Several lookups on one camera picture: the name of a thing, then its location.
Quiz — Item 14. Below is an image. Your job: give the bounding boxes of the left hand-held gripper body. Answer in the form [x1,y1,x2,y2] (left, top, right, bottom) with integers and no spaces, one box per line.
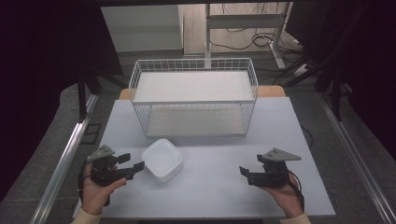
[86,144,135,188]

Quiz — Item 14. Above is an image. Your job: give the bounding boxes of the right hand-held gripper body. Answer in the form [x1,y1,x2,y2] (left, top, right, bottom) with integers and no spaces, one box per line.
[247,147,303,189]

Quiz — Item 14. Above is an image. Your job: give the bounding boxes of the white lidded plastic container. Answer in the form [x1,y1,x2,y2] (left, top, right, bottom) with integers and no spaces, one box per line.
[140,138,184,184]

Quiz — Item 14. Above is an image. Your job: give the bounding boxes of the person's left hand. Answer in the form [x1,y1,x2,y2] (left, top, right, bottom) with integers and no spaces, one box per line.
[80,162,128,216]

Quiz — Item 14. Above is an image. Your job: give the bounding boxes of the person's right hand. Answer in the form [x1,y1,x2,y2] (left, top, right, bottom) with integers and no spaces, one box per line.
[261,172,304,219]

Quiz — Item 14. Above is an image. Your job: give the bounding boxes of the black stand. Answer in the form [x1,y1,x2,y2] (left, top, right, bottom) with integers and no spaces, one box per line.
[272,55,354,122]
[76,69,129,123]

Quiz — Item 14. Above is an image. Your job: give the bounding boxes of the white power strip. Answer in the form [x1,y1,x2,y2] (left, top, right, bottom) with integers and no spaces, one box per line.
[291,63,310,77]

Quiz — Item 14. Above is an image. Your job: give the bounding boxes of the black curtain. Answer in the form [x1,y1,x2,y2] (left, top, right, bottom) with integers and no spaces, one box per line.
[284,1,396,153]
[0,3,124,203]

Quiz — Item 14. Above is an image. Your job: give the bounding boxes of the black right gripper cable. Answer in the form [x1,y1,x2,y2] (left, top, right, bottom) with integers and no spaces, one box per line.
[287,169,306,213]

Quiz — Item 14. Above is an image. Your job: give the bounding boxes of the aluminium rail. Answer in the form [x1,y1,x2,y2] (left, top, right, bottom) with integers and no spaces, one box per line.
[29,92,100,224]
[317,91,396,224]

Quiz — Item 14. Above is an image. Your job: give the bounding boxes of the white wire shelf rack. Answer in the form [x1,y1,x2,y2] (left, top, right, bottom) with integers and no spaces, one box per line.
[128,57,260,138]

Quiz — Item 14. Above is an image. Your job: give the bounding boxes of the black floor cables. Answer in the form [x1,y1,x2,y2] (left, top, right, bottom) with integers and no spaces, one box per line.
[208,3,304,52]

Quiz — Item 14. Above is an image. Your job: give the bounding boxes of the white metal desk frame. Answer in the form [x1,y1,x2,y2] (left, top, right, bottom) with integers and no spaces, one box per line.
[204,2,294,70]

